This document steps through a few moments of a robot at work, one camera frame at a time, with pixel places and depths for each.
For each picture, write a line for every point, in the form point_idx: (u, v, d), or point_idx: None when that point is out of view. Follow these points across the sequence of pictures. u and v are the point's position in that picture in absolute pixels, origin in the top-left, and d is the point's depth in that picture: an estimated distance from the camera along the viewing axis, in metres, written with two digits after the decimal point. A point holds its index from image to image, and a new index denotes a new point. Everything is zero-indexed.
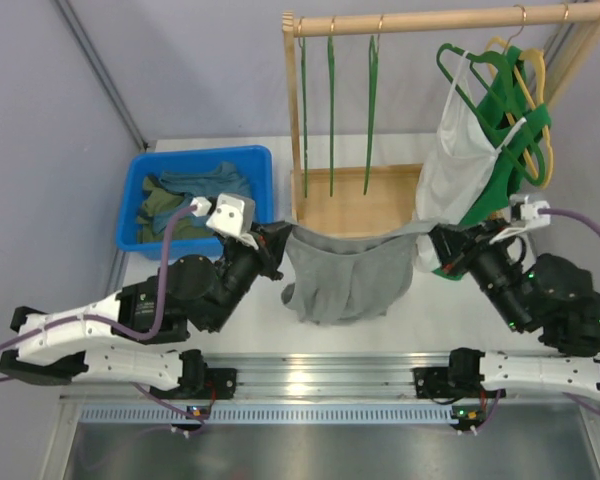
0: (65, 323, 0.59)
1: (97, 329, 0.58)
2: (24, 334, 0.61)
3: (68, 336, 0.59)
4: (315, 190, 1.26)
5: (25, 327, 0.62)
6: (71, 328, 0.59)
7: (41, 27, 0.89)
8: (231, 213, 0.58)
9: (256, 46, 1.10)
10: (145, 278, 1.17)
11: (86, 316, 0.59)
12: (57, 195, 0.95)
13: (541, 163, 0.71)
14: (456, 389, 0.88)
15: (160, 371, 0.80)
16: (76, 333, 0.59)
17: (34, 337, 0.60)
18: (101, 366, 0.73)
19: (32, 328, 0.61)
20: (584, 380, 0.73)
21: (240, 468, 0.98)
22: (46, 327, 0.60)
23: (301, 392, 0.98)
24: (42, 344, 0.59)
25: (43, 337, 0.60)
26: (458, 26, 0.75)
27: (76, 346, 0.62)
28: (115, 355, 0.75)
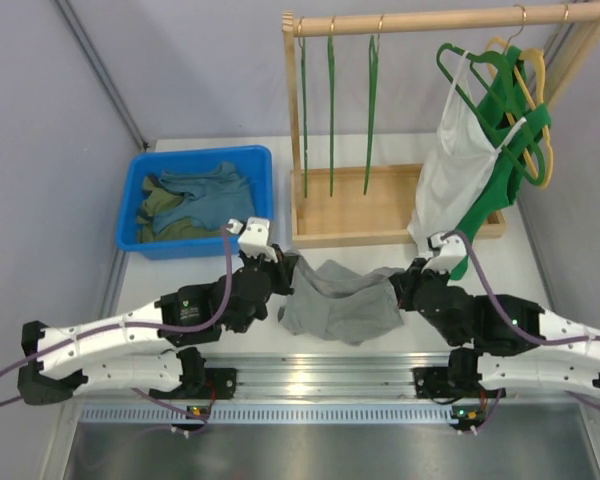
0: (102, 331, 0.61)
1: (141, 334, 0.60)
2: (53, 345, 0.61)
3: (105, 344, 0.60)
4: (315, 190, 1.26)
5: (47, 339, 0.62)
6: (109, 336, 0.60)
7: (41, 27, 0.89)
8: (260, 229, 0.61)
9: (256, 46, 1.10)
10: (146, 278, 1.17)
11: (127, 324, 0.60)
12: (57, 195, 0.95)
13: (541, 163, 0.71)
14: (455, 389, 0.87)
15: (160, 371, 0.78)
16: (117, 340, 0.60)
17: (64, 347, 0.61)
18: (100, 374, 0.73)
19: (59, 338, 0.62)
20: (580, 377, 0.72)
21: (240, 468, 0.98)
22: (79, 336, 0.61)
23: (301, 392, 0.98)
24: (72, 354, 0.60)
25: (76, 347, 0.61)
26: (459, 25, 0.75)
27: (109, 355, 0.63)
28: (113, 363, 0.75)
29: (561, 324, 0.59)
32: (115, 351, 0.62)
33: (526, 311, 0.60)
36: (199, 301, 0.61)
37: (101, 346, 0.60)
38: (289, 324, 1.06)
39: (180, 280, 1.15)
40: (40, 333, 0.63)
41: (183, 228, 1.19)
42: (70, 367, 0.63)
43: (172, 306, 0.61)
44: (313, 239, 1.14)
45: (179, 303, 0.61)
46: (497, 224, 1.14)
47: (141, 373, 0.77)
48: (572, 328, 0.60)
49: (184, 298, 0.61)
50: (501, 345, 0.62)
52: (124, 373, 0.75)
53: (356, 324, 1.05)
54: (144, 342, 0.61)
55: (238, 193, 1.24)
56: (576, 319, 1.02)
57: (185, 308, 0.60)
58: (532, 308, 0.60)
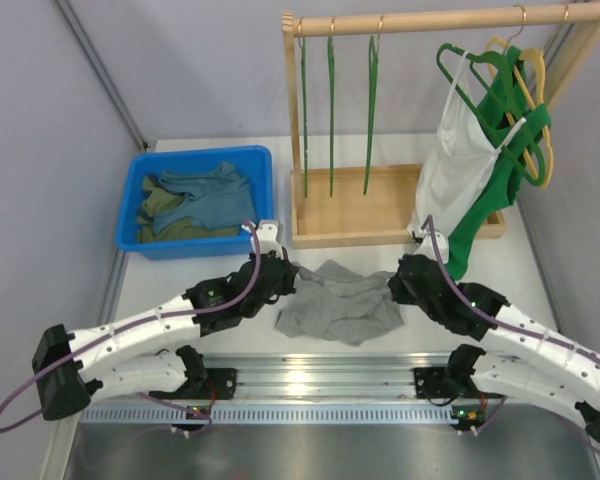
0: (139, 324, 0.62)
1: (177, 324, 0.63)
2: (88, 343, 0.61)
3: (144, 336, 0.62)
4: (315, 190, 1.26)
5: (78, 340, 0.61)
6: (147, 328, 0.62)
7: (41, 27, 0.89)
8: (270, 227, 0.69)
9: (256, 46, 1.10)
10: (145, 278, 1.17)
11: (163, 314, 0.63)
12: (57, 195, 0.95)
13: (541, 163, 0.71)
14: (448, 378, 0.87)
15: (167, 370, 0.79)
16: (153, 332, 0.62)
17: (102, 343, 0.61)
18: (113, 378, 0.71)
19: (92, 337, 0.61)
20: (566, 397, 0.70)
21: (240, 468, 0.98)
22: (116, 331, 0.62)
23: (301, 392, 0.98)
24: (111, 350, 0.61)
25: (113, 343, 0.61)
26: (459, 25, 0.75)
27: (140, 351, 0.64)
28: (120, 368, 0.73)
29: (520, 318, 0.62)
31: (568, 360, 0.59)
32: (149, 345, 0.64)
33: (491, 300, 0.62)
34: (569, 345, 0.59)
36: (222, 290, 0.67)
37: (139, 338, 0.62)
38: (286, 327, 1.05)
39: (182, 280, 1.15)
40: (69, 336, 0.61)
41: (183, 228, 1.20)
42: (101, 367, 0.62)
43: (198, 297, 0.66)
44: (313, 239, 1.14)
45: (205, 293, 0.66)
46: (497, 224, 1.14)
47: (149, 373, 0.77)
48: (530, 326, 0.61)
49: (208, 288, 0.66)
50: (458, 324, 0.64)
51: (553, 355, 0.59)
52: (135, 375, 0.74)
53: (357, 324, 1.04)
54: (179, 332, 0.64)
55: (238, 193, 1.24)
56: (576, 319, 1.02)
57: (212, 297, 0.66)
58: (498, 298, 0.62)
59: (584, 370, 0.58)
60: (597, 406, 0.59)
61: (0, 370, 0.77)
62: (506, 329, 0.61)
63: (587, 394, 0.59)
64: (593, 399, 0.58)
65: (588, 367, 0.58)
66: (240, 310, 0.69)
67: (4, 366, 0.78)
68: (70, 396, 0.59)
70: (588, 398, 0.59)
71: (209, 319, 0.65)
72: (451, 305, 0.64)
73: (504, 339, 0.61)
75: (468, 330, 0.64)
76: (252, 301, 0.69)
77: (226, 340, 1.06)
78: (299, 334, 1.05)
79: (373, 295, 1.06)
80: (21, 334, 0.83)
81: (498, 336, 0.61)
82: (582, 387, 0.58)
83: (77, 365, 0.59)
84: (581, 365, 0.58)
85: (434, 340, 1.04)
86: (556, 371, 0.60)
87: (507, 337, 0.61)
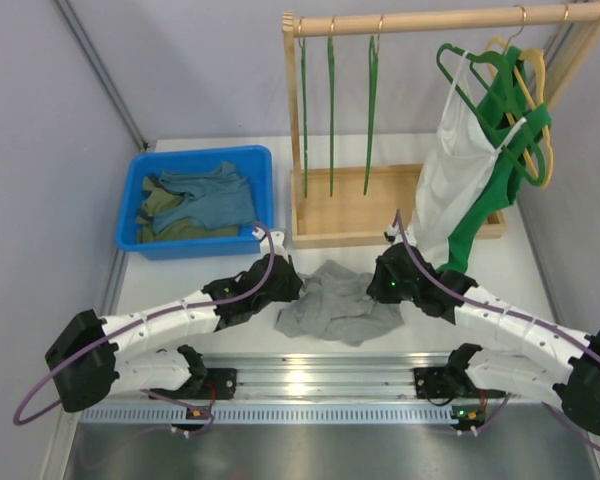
0: (167, 312, 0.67)
1: (201, 313, 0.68)
2: (120, 328, 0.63)
3: (171, 324, 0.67)
4: (315, 190, 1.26)
5: (110, 325, 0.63)
6: (174, 316, 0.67)
7: (41, 26, 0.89)
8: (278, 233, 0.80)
9: (256, 46, 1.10)
10: (146, 278, 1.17)
11: (188, 303, 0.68)
12: (56, 195, 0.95)
13: (541, 163, 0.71)
14: (445, 375, 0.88)
15: (173, 365, 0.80)
16: (181, 320, 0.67)
17: (135, 328, 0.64)
18: (127, 370, 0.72)
19: (123, 323, 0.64)
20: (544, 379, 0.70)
21: (240, 468, 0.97)
22: (148, 317, 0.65)
23: (301, 392, 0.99)
24: (143, 335, 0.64)
25: (145, 328, 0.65)
26: (459, 25, 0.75)
27: (162, 341, 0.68)
28: (133, 361, 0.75)
29: (487, 296, 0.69)
31: (527, 331, 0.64)
32: (171, 335, 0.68)
33: (463, 284, 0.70)
34: (528, 317, 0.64)
36: (236, 288, 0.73)
37: (167, 326, 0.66)
38: (286, 326, 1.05)
39: (183, 280, 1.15)
40: (101, 321, 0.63)
41: (183, 228, 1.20)
42: (126, 355, 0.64)
43: (214, 294, 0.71)
44: (313, 239, 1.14)
45: (220, 289, 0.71)
46: (497, 224, 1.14)
47: (156, 370, 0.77)
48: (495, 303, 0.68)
49: (223, 286, 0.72)
50: (434, 306, 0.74)
51: (514, 327, 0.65)
52: (146, 368, 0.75)
53: (356, 323, 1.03)
54: (200, 323, 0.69)
55: (238, 193, 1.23)
56: (576, 318, 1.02)
57: (227, 293, 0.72)
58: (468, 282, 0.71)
59: (542, 340, 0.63)
60: (561, 378, 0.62)
61: (0, 370, 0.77)
62: (472, 304, 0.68)
63: (549, 364, 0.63)
64: (554, 368, 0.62)
65: (548, 337, 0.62)
66: (251, 306, 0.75)
67: (3, 366, 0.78)
68: (99, 380, 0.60)
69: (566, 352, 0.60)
70: (552, 369, 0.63)
71: (226, 313, 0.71)
72: (425, 289, 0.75)
73: (470, 315, 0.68)
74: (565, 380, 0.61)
75: (442, 311, 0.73)
76: (261, 296, 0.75)
77: (225, 339, 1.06)
78: (299, 334, 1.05)
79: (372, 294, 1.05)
80: (20, 334, 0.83)
81: (465, 312, 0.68)
82: (542, 357, 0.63)
83: (113, 347, 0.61)
84: (539, 335, 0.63)
85: (434, 340, 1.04)
86: (520, 344, 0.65)
87: (472, 312, 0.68)
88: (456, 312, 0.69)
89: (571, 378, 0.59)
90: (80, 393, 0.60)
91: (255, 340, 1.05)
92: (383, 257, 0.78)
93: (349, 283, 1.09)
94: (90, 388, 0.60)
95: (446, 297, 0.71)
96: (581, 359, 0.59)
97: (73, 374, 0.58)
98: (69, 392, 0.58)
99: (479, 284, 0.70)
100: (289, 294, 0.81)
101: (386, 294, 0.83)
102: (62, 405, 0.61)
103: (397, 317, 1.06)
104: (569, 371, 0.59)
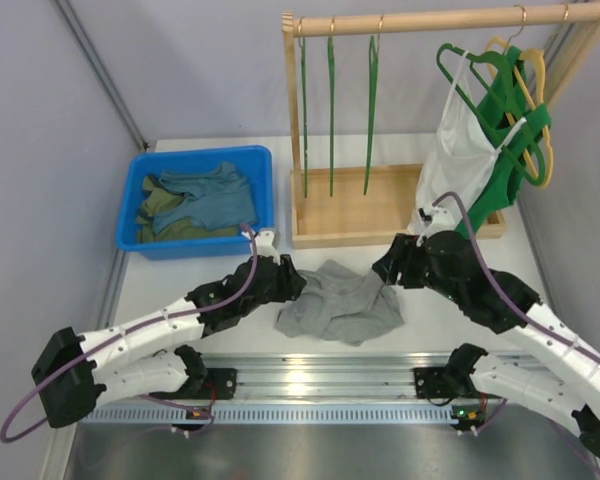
0: (147, 325, 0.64)
1: (183, 323, 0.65)
2: (99, 344, 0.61)
3: (152, 336, 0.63)
4: (315, 190, 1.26)
5: (89, 341, 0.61)
6: (156, 328, 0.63)
7: (41, 27, 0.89)
8: (267, 233, 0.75)
9: (255, 46, 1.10)
10: (147, 278, 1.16)
11: (170, 315, 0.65)
12: (57, 196, 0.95)
13: (541, 163, 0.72)
14: (445, 375, 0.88)
15: (168, 369, 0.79)
16: (162, 332, 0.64)
17: (114, 344, 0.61)
18: (116, 381, 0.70)
19: (102, 338, 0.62)
20: (564, 405, 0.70)
21: (240, 469, 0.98)
22: (127, 332, 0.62)
23: (301, 392, 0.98)
24: (122, 350, 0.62)
25: (124, 343, 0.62)
26: (459, 26, 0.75)
27: (146, 353, 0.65)
28: (123, 370, 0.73)
29: (549, 320, 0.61)
31: (592, 373, 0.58)
32: (155, 346, 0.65)
33: (522, 294, 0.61)
34: (596, 357, 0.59)
36: (222, 292, 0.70)
37: (148, 339, 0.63)
38: (286, 326, 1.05)
39: (180, 278, 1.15)
40: (79, 338, 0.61)
41: (183, 228, 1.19)
42: (110, 369, 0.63)
43: (199, 299, 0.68)
44: (313, 239, 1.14)
45: (205, 295, 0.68)
46: (497, 224, 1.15)
47: (151, 375, 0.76)
48: (559, 331, 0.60)
49: (207, 291, 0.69)
50: (483, 313, 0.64)
51: (580, 366, 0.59)
52: (137, 376, 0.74)
53: (356, 324, 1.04)
54: (184, 332, 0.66)
55: (238, 193, 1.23)
56: (576, 319, 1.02)
57: (212, 298, 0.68)
58: (529, 295, 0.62)
59: None
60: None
61: (0, 370, 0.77)
62: (536, 329, 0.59)
63: None
64: None
65: None
66: (239, 309, 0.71)
67: (3, 366, 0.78)
68: (81, 397, 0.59)
69: None
70: None
71: (211, 320, 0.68)
72: (478, 293, 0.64)
73: (531, 339, 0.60)
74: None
75: (492, 321, 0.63)
76: (249, 299, 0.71)
77: (225, 339, 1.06)
78: (299, 334, 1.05)
79: (375, 294, 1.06)
80: (20, 334, 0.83)
81: (526, 335, 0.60)
82: (598, 400, 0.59)
83: (91, 365, 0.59)
84: None
85: (435, 340, 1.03)
86: (575, 381, 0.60)
87: (535, 338, 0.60)
88: (513, 331, 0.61)
89: None
90: (65, 409, 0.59)
91: (256, 340, 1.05)
92: (404, 237, 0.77)
93: (348, 282, 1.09)
94: (76, 404, 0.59)
95: (505, 309, 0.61)
96: None
97: (56, 392, 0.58)
98: (52, 409, 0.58)
99: (542, 303, 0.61)
100: (284, 294, 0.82)
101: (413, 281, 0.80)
102: (48, 421, 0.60)
103: (396, 315, 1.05)
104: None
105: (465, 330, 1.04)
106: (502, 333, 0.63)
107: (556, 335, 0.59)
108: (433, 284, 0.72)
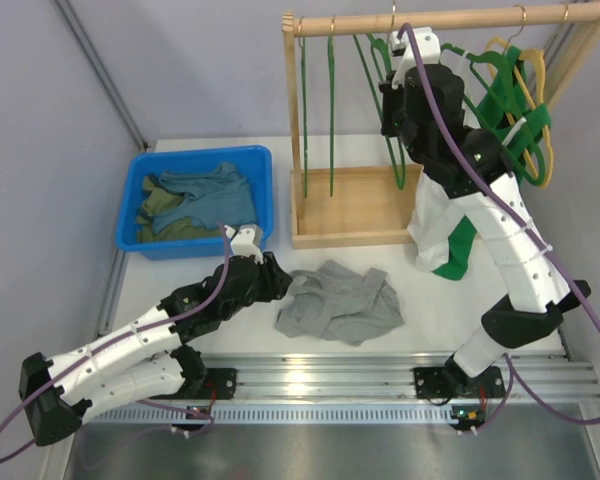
0: (116, 342, 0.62)
1: (153, 336, 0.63)
2: (66, 368, 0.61)
3: (122, 352, 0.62)
4: (315, 190, 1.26)
5: (57, 366, 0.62)
6: (125, 344, 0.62)
7: (40, 27, 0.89)
8: (248, 231, 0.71)
9: (256, 45, 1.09)
10: (145, 278, 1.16)
11: (138, 329, 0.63)
12: (57, 195, 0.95)
13: (541, 163, 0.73)
14: (446, 372, 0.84)
15: (161, 375, 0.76)
16: (130, 347, 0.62)
17: (81, 365, 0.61)
18: (103, 395, 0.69)
19: (71, 361, 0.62)
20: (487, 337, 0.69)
21: (240, 468, 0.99)
22: (94, 351, 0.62)
23: (301, 392, 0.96)
24: (90, 371, 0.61)
25: (92, 364, 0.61)
26: (460, 26, 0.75)
27: (122, 368, 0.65)
28: (111, 382, 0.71)
29: (510, 196, 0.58)
31: (530, 258, 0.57)
32: (129, 361, 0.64)
33: (496, 161, 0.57)
34: (541, 244, 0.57)
36: (200, 296, 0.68)
37: (117, 356, 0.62)
38: (286, 327, 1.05)
39: (180, 279, 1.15)
40: (47, 363, 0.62)
41: (183, 228, 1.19)
42: (86, 389, 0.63)
43: (174, 305, 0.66)
44: (313, 240, 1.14)
45: (180, 300, 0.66)
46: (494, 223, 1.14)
47: (144, 381, 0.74)
48: (516, 209, 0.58)
49: (182, 295, 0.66)
50: (448, 169, 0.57)
51: (522, 248, 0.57)
52: (127, 387, 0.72)
53: (356, 324, 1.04)
54: (158, 344, 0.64)
55: (238, 193, 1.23)
56: (576, 318, 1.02)
57: (187, 303, 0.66)
58: (502, 164, 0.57)
59: (537, 273, 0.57)
60: (515, 303, 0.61)
61: None
62: (494, 202, 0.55)
63: (522, 293, 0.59)
64: (523, 298, 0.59)
65: (542, 272, 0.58)
66: (218, 314, 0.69)
67: (2, 368, 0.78)
68: (56, 418, 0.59)
69: (548, 294, 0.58)
70: (516, 292, 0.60)
71: (186, 328, 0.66)
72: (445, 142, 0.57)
73: (485, 210, 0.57)
74: (518, 307, 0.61)
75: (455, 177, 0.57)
76: (230, 302, 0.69)
77: (225, 339, 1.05)
78: (299, 334, 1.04)
79: (373, 294, 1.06)
80: (20, 334, 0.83)
81: (483, 205, 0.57)
82: (523, 286, 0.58)
83: (58, 390, 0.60)
84: (537, 267, 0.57)
85: (435, 341, 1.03)
86: (509, 263, 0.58)
87: (491, 210, 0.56)
88: (473, 197, 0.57)
89: (544, 314, 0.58)
90: (45, 429, 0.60)
91: (256, 340, 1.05)
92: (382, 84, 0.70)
93: (347, 282, 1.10)
94: (55, 423, 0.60)
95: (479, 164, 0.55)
96: (556, 305, 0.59)
97: (33, 417, 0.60)
98: (34, 432, 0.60)
99: (513, 177, 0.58)
100: (269, 294, 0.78)
101: (387, 127, 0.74)
102: (37, 441, 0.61)
103: (392, 316, 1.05)
104: (543, 314, 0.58)
105: (464, 329, 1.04)
106: (457, 198, 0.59)
107: (514, 211, 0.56)
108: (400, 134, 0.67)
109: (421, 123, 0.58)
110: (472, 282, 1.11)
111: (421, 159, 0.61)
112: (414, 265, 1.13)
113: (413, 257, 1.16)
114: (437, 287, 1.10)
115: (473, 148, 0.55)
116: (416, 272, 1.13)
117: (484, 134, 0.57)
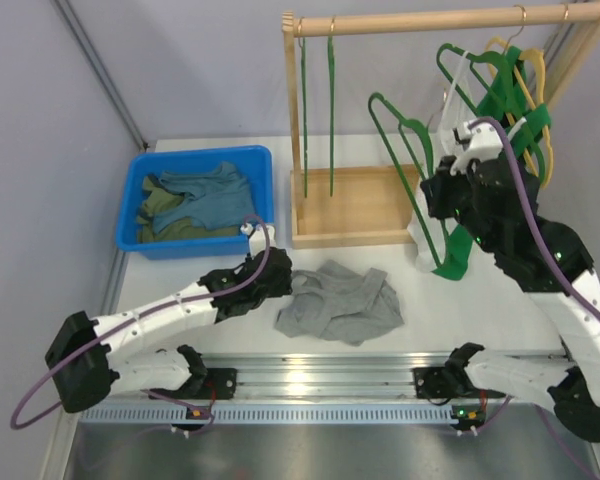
0: (162, 308, 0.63)
1: (197, 306, 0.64)
2: (112, 328, 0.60)
3: (167, 318, 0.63)
4: (315, 190, 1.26)
5: (103, 325, 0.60)
6: (170, 311, 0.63)
7: (40, 27, 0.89)
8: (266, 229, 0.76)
9: (256, 45, 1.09)
10: (145, 278, 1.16)
11: (183, 299, 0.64)
12: (57, 195, 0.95)
13: (541, 163, 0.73)
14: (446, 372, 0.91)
15: (173, 364, 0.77)
16: (175, 315, 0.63)
17: (128, 327, 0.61)
18: (127, 371, 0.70)
19: (116, 322, 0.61)
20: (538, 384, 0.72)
21: (240, 468, 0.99)
22: (141, 314, 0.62)
23: (301, 392, 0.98)
24: (136, 333, 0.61)
25: (138, 327, 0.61)
26: (459, 26, 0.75)
27: (159, 336, 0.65)
28: (134, 361, 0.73)
29: (594, 293, 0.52)
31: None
32: (166, 330, 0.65)
33: (576, 256, 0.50)
34: None
36: (235, 278, 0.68)
37: (162, 322, 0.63)
38: (286, 326, 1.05)
39: (180, 279, 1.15)
40: (92, 322, 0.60)
41: (183, 228, 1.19)
42: (124, 352, 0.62)
43: (212, 283, 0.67)
44: (313, 239, 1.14)
45: (218, 280, 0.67)
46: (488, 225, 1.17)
47: (160, 366, 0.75)
48: None
49: (220, 276, 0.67)
50: (524, 267, 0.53)
51: None
52: (147, 370, 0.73)
53: (356, 324, 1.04)
54: (198, 316, 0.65)
55: (238, 193, 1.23)
56: None
57: (226, 282, 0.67)
58: (584, 259, 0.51)
59: None
60: (597, 399, 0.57)
61: None
62: (579, 303, 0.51)
63: None
64: None
65: None
66: (251, 297, 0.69)
67: (2, 368, 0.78)
68: (95, 382, 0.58)
69: None
70: None
71: (224, 304, 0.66)
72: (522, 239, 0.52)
73: (568, 309, 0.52)
74: None
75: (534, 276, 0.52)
76: (262, 289, 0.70)
77: (224, 338, 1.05)
78: (299, 334, 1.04)
79: (374, 293, 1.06)
80: (20, 334, 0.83)
81: (565, 304, 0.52)
82: None
83: (105, 349, 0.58)
84: None
85: (435, 340, 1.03)
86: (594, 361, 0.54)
87: (575, 310, 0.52)
88: (553, 296, 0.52)
89: None
90: (80, 391, 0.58)
91: (255, 340, 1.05)
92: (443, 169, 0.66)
93: (348, 282, 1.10)
94: (92, 386, 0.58)
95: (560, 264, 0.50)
96: None
97: (70, 376, 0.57)
98: (65, 394, 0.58)
99: (595, 273, 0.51)
100: (280, 290, 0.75)
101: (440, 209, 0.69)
102: (64, 403, 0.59)
103: (394, 314, 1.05)
104: None
105: (464, 328, 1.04)
106: (533, 292, 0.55)
107: (599, 313, 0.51)
108: (465, 219, 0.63)
109: (494, 219, 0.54)
110: (471, 282, 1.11)
111: (494, 253, 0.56)
112: (414, 265, 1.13)
113: (412, 257, 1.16)
114: (437, 287, 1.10)
115: (552, 245, 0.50)
116: (417, 273, 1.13)
117: (560, 228, 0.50)
